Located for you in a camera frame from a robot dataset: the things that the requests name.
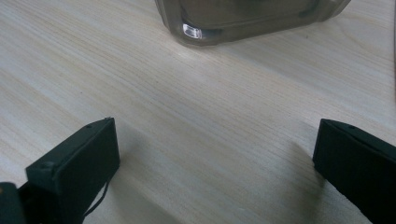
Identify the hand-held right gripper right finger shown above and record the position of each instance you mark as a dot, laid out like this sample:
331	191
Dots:
358	165

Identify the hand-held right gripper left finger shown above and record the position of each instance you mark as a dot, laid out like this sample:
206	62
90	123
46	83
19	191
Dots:
81	161

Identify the transparent brown plastic storage box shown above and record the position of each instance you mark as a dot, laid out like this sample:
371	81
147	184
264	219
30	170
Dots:
249	15

